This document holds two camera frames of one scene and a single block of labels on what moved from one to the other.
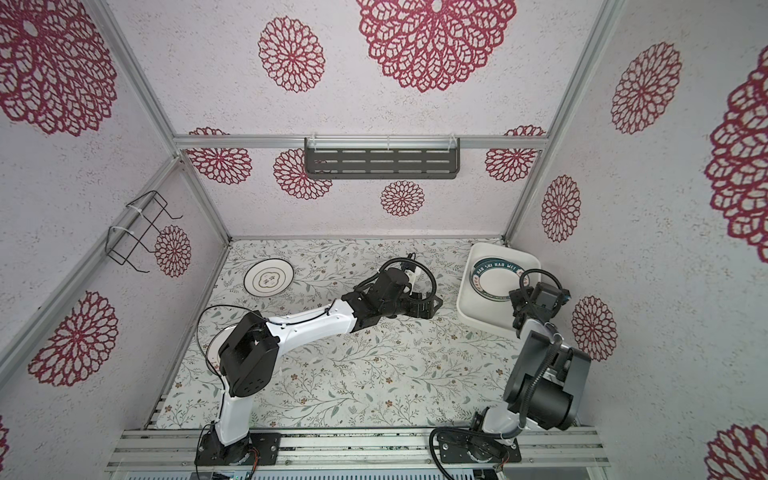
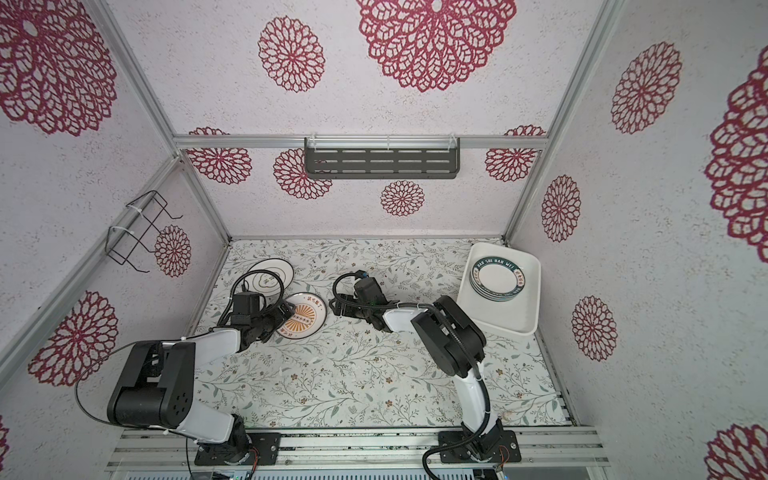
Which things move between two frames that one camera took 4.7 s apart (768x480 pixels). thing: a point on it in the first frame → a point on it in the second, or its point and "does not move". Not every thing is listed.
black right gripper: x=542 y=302 → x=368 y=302
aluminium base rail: x=352 y=449 does not move
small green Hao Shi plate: x=494 y=278 does not move
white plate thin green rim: x=269 y=277 does not move
